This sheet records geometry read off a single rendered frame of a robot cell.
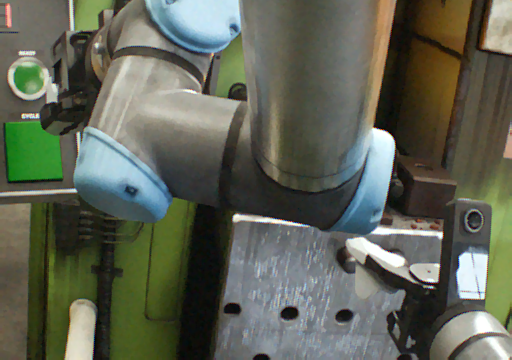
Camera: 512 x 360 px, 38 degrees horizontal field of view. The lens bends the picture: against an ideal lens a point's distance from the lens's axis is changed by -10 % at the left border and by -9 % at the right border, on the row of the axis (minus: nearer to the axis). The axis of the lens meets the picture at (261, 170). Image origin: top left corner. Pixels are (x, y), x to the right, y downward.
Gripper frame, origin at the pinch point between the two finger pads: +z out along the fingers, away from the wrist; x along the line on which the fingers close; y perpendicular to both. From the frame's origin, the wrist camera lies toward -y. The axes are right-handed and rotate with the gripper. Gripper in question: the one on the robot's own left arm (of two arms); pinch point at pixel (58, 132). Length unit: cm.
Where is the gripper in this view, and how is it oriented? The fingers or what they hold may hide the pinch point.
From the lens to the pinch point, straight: 87.4
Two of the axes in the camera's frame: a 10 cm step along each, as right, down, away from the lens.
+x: -8.3, 0.4, -5.6
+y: -1.3, -9.8, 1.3
